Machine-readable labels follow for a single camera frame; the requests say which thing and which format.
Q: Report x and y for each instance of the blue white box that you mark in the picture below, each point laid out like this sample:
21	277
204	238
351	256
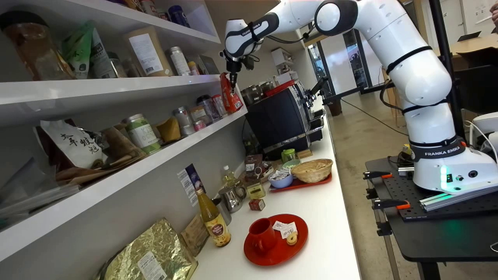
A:
190	180

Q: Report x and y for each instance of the pink labelled jar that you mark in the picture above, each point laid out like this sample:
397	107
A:
200	118

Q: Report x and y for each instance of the red bottle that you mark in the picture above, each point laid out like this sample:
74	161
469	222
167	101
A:
229	98

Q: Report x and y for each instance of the silver white cylinder bottle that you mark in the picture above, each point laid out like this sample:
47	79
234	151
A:
180	60

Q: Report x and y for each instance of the small yellow jar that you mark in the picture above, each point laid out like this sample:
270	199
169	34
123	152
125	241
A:
195	67

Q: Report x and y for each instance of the pale green bowl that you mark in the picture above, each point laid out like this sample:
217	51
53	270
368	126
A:
281	179

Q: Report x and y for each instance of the glass jar dark lid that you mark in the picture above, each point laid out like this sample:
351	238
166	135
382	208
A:
240	191

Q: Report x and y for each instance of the orange plastic tray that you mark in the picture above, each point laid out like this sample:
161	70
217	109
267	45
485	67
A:
304	185

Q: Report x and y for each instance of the red cup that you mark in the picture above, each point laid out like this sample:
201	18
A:
262	231

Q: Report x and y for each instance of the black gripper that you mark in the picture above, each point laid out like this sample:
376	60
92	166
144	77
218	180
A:
237	60

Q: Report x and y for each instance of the green white bag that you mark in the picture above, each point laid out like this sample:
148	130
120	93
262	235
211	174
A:
83	49

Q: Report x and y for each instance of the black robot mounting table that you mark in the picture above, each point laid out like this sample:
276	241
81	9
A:
441	233

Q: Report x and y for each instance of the grey metal cup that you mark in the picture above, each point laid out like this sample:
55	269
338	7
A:
223	208

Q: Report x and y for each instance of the large brown jar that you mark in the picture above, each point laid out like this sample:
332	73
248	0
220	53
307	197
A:
32	46

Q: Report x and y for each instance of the black coffee machine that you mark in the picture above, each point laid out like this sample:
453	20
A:
282	119

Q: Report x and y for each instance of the lime green lidded container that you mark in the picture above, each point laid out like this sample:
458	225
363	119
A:
288	154

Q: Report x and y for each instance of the brown flat packet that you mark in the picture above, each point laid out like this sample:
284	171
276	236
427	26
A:
195	235

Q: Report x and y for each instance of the black vertical pole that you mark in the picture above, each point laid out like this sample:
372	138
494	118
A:
447	56

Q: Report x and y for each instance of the yellow oil bottle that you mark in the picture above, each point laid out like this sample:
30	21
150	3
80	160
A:
229	180

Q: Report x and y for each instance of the yellow brown bag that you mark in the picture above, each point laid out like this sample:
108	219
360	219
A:
169	129

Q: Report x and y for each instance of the small round biscuit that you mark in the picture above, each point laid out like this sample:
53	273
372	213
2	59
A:
292	238

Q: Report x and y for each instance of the amber bottle yellow label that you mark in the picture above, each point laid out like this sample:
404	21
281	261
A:
214	219

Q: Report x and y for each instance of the brown paper bag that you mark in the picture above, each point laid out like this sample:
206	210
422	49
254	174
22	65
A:
147	51

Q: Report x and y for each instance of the green lidded jar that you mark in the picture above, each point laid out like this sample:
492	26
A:
144	132

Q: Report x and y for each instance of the tan folded bag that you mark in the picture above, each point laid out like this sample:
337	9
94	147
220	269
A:
119	141

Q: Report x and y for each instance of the clear jar silver lid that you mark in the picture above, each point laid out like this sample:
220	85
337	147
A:
184	121

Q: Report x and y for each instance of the round wicker basket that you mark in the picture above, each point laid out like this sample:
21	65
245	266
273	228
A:
312	169

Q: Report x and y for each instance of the small yellow box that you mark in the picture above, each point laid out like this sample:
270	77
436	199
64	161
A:
256	191

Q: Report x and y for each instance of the red round plate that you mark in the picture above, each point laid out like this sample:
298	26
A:
270	253

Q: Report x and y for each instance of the small brown cube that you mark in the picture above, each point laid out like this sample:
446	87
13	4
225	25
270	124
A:
257	203

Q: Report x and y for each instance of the white wall shelf unit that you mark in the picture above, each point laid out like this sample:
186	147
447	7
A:
130	177

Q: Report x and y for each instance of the white bag black writing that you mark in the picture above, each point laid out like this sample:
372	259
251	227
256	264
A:
72	143

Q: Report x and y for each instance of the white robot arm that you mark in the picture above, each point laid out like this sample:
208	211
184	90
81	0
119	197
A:
421	77

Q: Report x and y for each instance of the gold foil bag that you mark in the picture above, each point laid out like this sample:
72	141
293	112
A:
150	255

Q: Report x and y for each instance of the dark labelled jar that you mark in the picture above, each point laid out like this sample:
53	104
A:
208	107

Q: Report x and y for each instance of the white paper packet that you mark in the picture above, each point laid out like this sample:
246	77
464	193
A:
285	227

